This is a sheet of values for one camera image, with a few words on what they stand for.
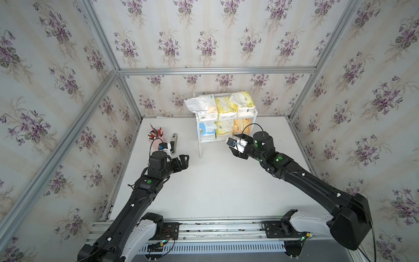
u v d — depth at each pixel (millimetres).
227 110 711
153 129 981
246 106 735
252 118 771
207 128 857
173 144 999
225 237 726
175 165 702
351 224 380
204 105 736
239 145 636
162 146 692
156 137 966
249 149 674
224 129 874
